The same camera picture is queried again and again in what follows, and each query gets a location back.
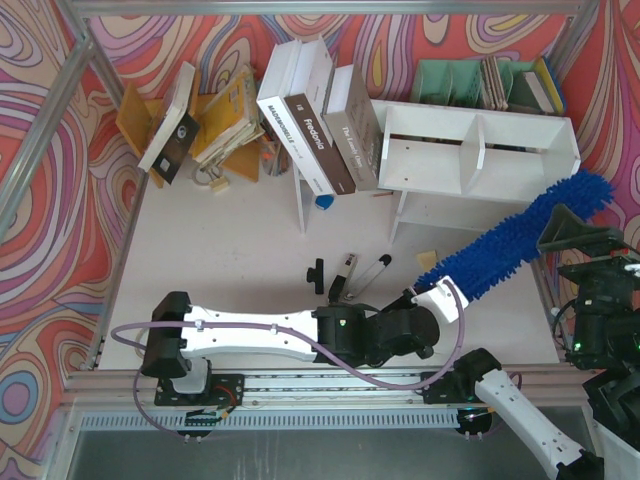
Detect blue microfiber duster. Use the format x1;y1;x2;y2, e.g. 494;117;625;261
413;170;614;301

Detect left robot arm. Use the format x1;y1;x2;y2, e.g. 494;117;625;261
141;291;440;389

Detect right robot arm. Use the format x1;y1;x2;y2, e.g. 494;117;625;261
453;204;639;479

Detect white bookshelf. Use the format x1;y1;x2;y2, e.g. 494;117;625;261
295;100;581;240

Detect tan sticky note pad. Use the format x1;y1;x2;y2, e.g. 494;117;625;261
416;250;438;272

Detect beige black stapler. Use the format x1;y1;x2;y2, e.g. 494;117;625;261
327;253;358;304

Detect black T-shaped plastic piece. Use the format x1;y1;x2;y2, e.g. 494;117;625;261
306;258;324;295

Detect blue yellow book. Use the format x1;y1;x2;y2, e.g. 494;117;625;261
526;56;567;115

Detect blue tape measure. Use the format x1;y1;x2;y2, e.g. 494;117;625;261
314;194;335;211

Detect brown notebooks in organizer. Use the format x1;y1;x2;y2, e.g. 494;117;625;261
481;56;508;111

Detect green desk organizer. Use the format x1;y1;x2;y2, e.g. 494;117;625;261
409;59;542;114

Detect grey Lonely Ones book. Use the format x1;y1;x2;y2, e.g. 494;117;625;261
323;64;383;191

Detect clear pencil cup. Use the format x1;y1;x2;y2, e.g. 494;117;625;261
259;137;291;177

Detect brown Fredonia book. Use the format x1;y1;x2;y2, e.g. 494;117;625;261
285;37;356;195

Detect brass padlock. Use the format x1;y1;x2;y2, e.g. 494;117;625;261
191;167;229;192

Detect white Mademoiselle book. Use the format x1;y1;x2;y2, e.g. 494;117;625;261
257;40;334;196

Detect stack of yellow books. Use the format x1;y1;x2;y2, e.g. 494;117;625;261
192;64;264;169

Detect black and white book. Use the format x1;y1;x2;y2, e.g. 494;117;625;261
138;61;200;184

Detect yellow wooden book stand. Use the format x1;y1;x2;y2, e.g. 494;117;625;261
116;62;264;186

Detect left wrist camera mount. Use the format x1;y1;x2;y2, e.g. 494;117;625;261
411;276;469;326

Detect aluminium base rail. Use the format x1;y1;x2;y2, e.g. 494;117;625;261
62;367;609;409

